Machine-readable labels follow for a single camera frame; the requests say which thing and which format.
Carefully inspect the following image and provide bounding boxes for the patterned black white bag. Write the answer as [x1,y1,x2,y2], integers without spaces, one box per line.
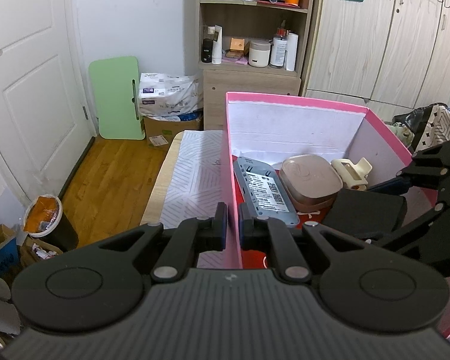
[388,103,450,153]

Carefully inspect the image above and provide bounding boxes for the white tissue paper pack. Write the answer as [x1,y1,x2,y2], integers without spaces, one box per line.
[138,73,203,117]

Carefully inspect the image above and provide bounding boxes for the black small bottle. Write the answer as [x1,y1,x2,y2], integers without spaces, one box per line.
[201,38,214,63]

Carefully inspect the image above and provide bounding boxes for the white spray bottle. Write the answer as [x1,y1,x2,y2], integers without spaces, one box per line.
[212,25,223,65]

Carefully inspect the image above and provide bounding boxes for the grey portable wifi router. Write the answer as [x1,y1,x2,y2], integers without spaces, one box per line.
[233,157,300,228]

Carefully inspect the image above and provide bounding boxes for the brown cardboard box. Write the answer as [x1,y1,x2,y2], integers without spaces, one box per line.
[144,115,202,148]

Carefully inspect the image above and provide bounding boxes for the cream hair claw clip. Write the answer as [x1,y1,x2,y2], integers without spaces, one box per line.
[331,158,373,191]

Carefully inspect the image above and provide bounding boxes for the white tall bottle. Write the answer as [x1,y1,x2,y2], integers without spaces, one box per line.
[284,32,299,72]

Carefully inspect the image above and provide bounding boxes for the blue cardboard box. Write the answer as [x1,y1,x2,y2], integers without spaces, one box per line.
[0,224,22,282]

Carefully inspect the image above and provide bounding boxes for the white patterned table cloth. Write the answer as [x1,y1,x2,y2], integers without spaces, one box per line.
[159,130,233,270]

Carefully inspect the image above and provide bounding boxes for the beige rounded compact case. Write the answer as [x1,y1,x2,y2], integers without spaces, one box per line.
[279,154,344,213]

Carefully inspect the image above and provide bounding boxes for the trash bin with bag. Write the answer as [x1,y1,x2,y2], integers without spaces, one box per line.
[23,194,79,252]

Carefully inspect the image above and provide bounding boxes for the white round jar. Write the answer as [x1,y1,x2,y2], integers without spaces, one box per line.
[248,40,272,68]

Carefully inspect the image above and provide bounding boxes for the green folding table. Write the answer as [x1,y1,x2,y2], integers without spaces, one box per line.
[88,56,145,141]

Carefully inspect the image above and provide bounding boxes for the wooden shelf cabinet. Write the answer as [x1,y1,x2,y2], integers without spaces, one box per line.
[196,0,314,130]

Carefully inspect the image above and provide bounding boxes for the pink cardboard box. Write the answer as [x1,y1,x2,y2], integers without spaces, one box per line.
[222,92,450,337]

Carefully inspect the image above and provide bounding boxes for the small orange box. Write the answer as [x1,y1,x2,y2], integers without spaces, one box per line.
[229,37,245,52]

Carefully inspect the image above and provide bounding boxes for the white door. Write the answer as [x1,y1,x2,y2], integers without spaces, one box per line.
[0,0,95,205]

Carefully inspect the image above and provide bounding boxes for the light wood wardrobe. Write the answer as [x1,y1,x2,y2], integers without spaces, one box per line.
[302,0,450,120]

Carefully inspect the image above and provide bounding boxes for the black rectangular case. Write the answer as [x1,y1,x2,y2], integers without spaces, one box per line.
[322,189,407,240]

